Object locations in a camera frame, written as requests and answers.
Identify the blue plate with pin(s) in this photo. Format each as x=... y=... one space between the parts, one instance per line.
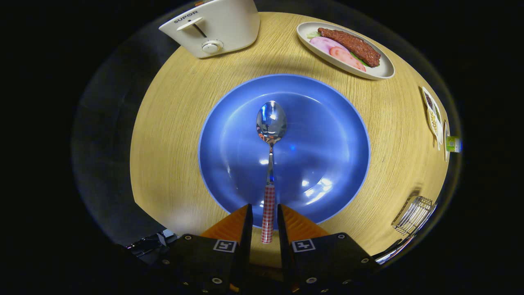
x=319 y=123

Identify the dark brown beans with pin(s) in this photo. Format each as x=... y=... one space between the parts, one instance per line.
x=428 y=100

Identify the round beige plate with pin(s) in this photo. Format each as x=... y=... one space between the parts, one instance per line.
x=385 y=71

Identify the yellow beans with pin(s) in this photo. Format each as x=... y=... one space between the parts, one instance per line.
x=432 y=121

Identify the white toaster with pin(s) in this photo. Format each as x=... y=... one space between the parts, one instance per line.
x=229 y=24

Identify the white divided tray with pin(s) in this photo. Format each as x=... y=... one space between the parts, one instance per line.
x=439 y=131

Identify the green lettuce leaf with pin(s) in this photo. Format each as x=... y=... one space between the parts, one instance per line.
x=313 y=35

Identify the silver green bottle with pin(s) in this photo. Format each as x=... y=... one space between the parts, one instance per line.
x=452 y=144

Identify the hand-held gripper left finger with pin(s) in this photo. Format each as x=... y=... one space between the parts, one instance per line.
x=247 y=237

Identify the brown toast slice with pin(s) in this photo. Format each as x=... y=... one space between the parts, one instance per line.
x=200 y=3

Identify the white square coaster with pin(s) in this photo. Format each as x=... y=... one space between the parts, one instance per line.
x=446 y=131

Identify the reddish pink ham slice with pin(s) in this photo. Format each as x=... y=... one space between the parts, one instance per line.
x=344 y=56

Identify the pale pink ham slice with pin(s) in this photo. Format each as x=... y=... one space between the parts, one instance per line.
x=323 y=43

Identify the brown meat steak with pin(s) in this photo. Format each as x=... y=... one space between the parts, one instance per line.
x=352 y=45

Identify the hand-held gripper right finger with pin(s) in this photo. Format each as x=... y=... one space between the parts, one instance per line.
x=283 y=241

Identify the green beans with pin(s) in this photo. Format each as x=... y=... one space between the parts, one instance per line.
x=437 y=112

